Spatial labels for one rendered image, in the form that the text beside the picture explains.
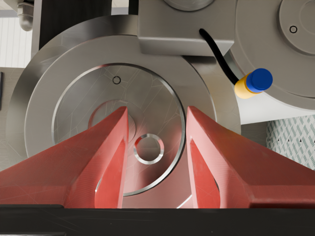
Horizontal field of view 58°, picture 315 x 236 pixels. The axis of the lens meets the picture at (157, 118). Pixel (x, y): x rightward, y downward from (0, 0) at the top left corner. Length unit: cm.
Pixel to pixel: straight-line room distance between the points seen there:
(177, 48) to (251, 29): 6
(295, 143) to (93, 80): 26
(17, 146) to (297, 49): 18
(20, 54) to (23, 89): 313
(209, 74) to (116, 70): 6
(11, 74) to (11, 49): 283
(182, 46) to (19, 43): 323
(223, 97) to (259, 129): 35
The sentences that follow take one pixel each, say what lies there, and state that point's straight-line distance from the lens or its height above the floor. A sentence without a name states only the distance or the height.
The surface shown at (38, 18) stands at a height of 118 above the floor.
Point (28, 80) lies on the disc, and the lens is 20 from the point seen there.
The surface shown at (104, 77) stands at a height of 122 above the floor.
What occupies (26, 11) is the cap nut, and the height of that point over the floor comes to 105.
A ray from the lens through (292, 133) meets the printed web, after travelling 37.
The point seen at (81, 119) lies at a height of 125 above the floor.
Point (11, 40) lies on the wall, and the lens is 343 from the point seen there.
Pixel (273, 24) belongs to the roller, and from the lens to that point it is 21.
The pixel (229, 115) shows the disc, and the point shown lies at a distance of 18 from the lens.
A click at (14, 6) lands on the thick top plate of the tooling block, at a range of 61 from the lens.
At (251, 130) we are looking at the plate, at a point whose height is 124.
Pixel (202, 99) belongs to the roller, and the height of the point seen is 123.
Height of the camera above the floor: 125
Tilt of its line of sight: 4 degrees down
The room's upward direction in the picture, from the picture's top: 178 degrees counter-clockwise
